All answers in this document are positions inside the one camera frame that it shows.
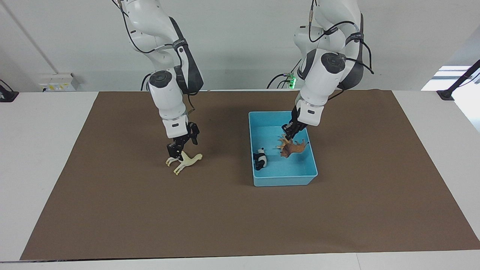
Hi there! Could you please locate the brown lion toy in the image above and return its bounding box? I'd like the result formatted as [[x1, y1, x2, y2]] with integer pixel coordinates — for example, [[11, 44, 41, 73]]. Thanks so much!
[[279, 138, 310, 158]]

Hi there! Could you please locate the cream horse toy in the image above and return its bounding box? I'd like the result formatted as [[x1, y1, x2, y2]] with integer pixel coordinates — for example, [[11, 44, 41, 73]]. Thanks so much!
[[165, 151, 203, 176]]

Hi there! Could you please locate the black and white panda toy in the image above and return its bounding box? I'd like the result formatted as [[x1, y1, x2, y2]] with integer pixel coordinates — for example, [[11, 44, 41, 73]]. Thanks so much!
[[253, 148, 268, 171]]

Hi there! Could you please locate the light blue plastic storage box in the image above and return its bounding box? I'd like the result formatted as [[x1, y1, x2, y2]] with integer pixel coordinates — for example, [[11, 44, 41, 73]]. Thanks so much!
[[248, 111, 318, 187]]

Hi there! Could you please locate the brown paper table mat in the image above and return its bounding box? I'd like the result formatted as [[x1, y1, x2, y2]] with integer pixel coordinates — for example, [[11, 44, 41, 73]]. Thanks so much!
[[21, 89, 480, 261]]

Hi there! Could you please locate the black floor cable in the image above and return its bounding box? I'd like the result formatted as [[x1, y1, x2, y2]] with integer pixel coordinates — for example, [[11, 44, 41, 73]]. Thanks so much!
[[267, 59, 302, 90]]

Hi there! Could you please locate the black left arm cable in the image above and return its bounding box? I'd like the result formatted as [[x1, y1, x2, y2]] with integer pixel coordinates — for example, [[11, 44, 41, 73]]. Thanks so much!
[[308, 0, 375, 102]]

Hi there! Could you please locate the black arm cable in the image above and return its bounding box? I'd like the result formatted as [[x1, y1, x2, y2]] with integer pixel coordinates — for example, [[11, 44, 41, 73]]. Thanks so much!
[[112, 0, 196, 113], [308, 0, 375, 102]]

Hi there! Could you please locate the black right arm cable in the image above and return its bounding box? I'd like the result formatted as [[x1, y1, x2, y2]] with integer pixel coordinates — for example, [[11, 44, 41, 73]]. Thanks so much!
[[112, 0, 196, 113]]

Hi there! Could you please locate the white wall socket box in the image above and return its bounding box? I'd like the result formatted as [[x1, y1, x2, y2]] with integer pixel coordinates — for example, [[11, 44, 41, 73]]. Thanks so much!
[[38, 73, 80, 93]]

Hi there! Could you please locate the black camera stand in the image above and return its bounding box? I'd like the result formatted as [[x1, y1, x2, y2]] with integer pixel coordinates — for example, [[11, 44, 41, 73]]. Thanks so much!
[[437, 59, 480, 101]]

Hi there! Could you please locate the black clamp mount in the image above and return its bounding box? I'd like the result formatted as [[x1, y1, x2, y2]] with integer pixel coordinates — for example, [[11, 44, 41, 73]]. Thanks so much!
[[0, 79, 19, 102]]

